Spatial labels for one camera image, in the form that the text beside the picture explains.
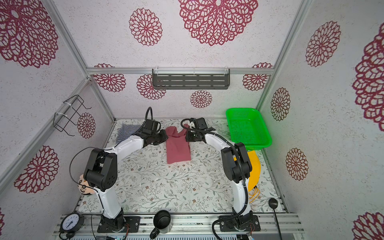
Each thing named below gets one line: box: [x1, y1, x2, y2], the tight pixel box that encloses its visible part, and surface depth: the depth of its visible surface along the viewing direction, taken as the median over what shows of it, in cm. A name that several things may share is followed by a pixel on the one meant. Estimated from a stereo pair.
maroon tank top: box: [165, 123, 191, 164], surface depth 100 cm
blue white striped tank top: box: [115, 123, 141, 144], surface depth 111 cm
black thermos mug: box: [149, 210, 173, 240], surface depth 71 cm
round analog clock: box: [59, 212, 85, 240], surface depth 73 cm
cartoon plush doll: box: [77, 174, 96, 195], surface depth 79 cm
